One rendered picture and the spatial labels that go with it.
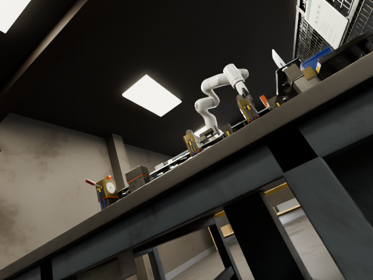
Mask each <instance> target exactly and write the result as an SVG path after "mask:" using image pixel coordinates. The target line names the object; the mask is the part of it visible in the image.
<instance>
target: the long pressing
mask: <svg viewBox="0 0 373 280"><path fill-rule="evenodd" d="M269 112H270V111H269V109H268V107H267V108H265V109H263V110H261V111H260V112H258V115H259V116H260V117H262V116H263V115H265V114H267V113H269ZM247 124H248V122H247V120H243V121H241V122H240V123H238V124H236V125H234V126H232V129H233V131H234V132H236V131H238V130H240V129H241V128H243V127H245V126H246V125H247ZM224 138H226V137H225V134H224V133H222V134H221V135H219V136H217V137H216V138H214V139H212V140H211V141H209V142H207V143H205V144H203V145H202V146H201V148H202V150H203V149H205V148H207V147H209V146H212V145H214V142H216V141H217V140H219V139H224ZM189 157H191V156H190V154H189V153H187V154H185V155H183V156H181V157H180V158H178V159H176V160H174V161H172V162H170V163H169V164H167V165H165V166H163V167H162V168H160V169H158V170H156V171H154V172H152V173H151V174H149V175H150V177H149V178H152V177H154V178H152V179H150V181H152V180H154V179H156V178H158V177H159V176H161V175H163V173H162V174H160V175H157V174H159V173H161V172H162V170H164V169H166V168H170V167H172V166H174V165H176V164H178V165H179V161H181V160H182V159H184V158H185V159H187V158H189ZM178 165H176V166H178ZM176 166H175V167H176ZM175 167H173V168H175ZM173 168H172V169H173ZM128 190H130V189H129V186H127V187H125V188H123V189H121V190H119V191H118V194H129V193H128V192H127V193H124V192H126V191H128Z"/></svg>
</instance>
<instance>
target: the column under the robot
mask: <svg viewBox="0 0 373 280"><path fill-rule="evenodd" d="M223 209H224V212H225V214H226V216H227V218H228V221H229V223H230V225H231V227H232V229H233V232H234V234H235V236H236V239H237V241H238V243H239V246H240V248H241V250H242V252H243V255H244V257H245V259H246V261H247V264H248V266H249V268H250V270H251V273H252V275H253V277H254V279H255V280H312V276H310V274H309V272H308V270H307V269H306V267H305V265H304V263H303V261H302V260H301V258H300V256H299V254H298V252H297V250H296V248H295V247H294V245H293V243H292V241H291V239H290V237H289V236H288V234H287V232H286V230H285V228H284V226H283V224H282V223H281V221H280V219H279V217H278V215H277V214H276V212H275V210H274V208H273V206H272V205H271V203H270V201H269V199H268V197H267V195H266V194H265V192H256V193H254V194H251V195H249V196H247V197H245V198H243V199H241V200H239V201H236V202H234V203H232V204H230V205H228V206H226V207H223Z"/></svg>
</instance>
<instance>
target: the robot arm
mask: <svg viewBox="0 0 373 280"><path fill-rule="evenodd" d="M223 72H224V73H222V74H218V75H216V76H213V77H210V78H208V79H206V80H204V81H203V82H202V85H201V89H202V91H203V92H204V93H205V94H207V95H209V97H206V98H202V99H199V100H197V101H196V103H195V109H196V111H197V112H198V113H200V114H201V115H202V116H203V118H204V120H205V124H206V130H207V129H209V128H212V129H213V130H214V133H216V130H215V128H214V125H216V126H217V122H216V118H215V116H214V115H212V114H211V113H209V112H208V109H209V108H214V107H216V106H217V105H218V104H219V98H218V96H217V95H216V94H215V93H214V91H213V89H214V88H217V87H220V86H224V85H228V84H231V85H232V87H233V88H234V89H236V90H238V92H239V94H240V95H242V96H243V98H246V97H247V98H248V99H249V101H250V103H251V104H252V105H253V107H254V106H255V105H254V103H253V102H252V100H253V98H252V97H251V95H250V94H249V91H248V90H247V88H246V86H245V81H244V80H245V79H247V78H248V75H249V72H248V71H247V70H246V69H237V68H236V67H235V66H234V65H233V64H229V65H227V66H226V67H225V68H224V70H223ZM217 127H218V126H217ZM214 133H213V134H214Z"/></svg>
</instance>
